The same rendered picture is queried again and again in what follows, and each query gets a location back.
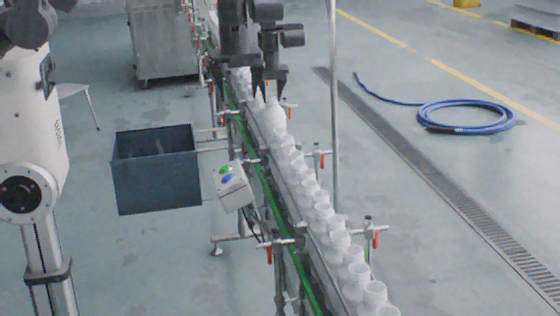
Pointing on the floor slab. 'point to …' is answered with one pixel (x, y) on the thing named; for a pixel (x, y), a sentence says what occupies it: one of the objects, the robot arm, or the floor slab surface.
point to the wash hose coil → (451, 106)
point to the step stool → (73, 93)
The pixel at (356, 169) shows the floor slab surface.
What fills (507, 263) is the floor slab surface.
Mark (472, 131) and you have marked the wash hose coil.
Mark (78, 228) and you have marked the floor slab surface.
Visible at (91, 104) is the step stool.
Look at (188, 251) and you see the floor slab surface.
